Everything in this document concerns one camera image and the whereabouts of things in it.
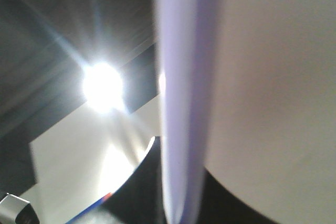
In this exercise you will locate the bright ceiling lamp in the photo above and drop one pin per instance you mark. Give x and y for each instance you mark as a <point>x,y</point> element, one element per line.
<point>103,88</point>

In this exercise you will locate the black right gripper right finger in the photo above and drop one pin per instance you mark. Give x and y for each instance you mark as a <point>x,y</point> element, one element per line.
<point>219,206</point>

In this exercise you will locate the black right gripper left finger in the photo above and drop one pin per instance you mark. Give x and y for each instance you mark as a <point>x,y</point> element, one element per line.
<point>138,200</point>

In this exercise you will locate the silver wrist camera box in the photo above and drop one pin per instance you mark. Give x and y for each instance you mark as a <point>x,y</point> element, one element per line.
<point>17,210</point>

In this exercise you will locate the white paper sheets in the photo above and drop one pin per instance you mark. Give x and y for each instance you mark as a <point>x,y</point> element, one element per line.
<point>248,93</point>

